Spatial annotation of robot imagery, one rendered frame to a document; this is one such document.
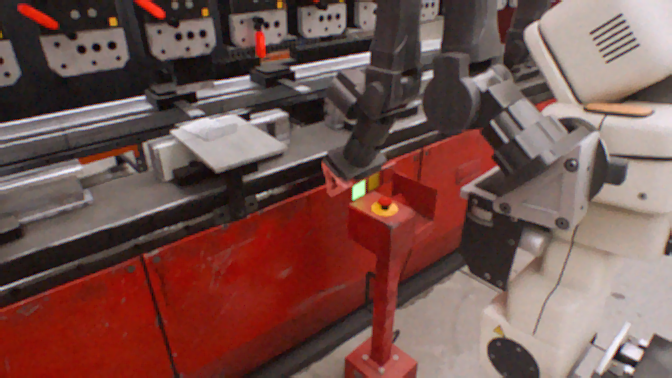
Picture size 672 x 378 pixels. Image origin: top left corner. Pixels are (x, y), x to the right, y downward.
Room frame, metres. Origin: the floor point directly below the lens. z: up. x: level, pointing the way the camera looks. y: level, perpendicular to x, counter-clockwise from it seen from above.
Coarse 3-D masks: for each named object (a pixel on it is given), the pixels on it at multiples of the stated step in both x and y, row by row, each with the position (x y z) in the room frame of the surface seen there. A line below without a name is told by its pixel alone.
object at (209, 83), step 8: (200, 56) 1.09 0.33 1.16; (208, 56) 1.10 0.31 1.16; (176, 64) 1.05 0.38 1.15; (184, 64) 1.06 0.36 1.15; (192, 64) 1.07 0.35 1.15; (200, 64) 1.08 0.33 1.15; (208, 64) 1.10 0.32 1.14; (176, 72) 1.04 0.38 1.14; (184, 72) 1.06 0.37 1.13; (192, 72) 1.07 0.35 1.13; (200, 72) 1.08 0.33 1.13; (208, 72) 1.09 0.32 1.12; (176, 80) 1.04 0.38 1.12; (184, 80) 1.05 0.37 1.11; (192, 80) 1.07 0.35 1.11; (200, 80) 1.08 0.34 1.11; (208, 80) 1.09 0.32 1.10; (176, 88) 1.05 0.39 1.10; (184, 88) 1.06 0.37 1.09; (192, 88) 1.07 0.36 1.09; (200, 88) 1.09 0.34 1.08; (208, 88) 1.10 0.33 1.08
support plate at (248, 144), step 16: (240, 128) 1.03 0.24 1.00; (256, 128) 1.02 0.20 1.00; (192, 144) 0.93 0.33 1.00; (208, 144) 0.93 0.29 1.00; (224, 144) 0.93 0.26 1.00; (240, 144) 0.93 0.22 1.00; (256, 144) 0.93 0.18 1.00; (272, 144) 0.93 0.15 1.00; (208, 160) 0.85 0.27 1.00; (224, 160) 0.85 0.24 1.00; (240, 160) 0.85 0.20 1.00; (256, 160) 0.86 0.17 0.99
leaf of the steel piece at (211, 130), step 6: (198, 126) 1.03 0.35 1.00; (204, 126) 1.03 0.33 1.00; (210, 126) 1.03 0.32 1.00; (216, 126) 1.03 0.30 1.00; (222, 126) 1.03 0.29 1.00; (228, 126) 0.99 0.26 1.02; (234, 126) 1.00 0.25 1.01; (192, 132) 1.00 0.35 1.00; (198, 132) 1.00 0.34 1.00; (204, 132) 1.00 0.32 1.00; (210, 132) 0.95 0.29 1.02; (216, 132) 0.96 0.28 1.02; (222, 132) 0.98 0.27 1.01; (228, 132) 0.99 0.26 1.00; (204, 138) 0.96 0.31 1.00; (210, 138) 0.95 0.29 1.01
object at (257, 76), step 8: (280, 64) 1.53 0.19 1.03; (256, 72) 1.46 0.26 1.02; (264, 72) 1.43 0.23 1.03; (272, 72) 1.43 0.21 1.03; (280, 72) 1.45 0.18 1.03; (288, 72) 1.47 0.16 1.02; (256, 80) 1.45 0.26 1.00; (264, 80) 1.41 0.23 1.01; (272, 80) 1.42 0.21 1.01; (280, 80) 1.43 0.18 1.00; (288, 80) 1.44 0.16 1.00; (296, 88) 1.34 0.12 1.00; (304, 88) 1.34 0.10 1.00
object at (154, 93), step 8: (152, 88) 1.25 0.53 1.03; (160, 88) 1.25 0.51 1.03; (168, 88) 1.25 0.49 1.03; (152, 96) 1.21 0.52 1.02; (160, 96) 1.21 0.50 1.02; (168, 96) 1.21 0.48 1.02; (176, 96) 1.22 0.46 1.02; (184, 96) 1.24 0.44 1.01; (192, 96) 1.25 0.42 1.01; (152, 104) 1.23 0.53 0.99; (160, 104) 1.19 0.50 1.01; (168, 104) 1.21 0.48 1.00; (176, 104) 1.19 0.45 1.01; (184, 104) 1.19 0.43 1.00; (184, 112) 1.14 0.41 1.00; (192, 112) 1.13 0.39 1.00; (200, 112) 1.13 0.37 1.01
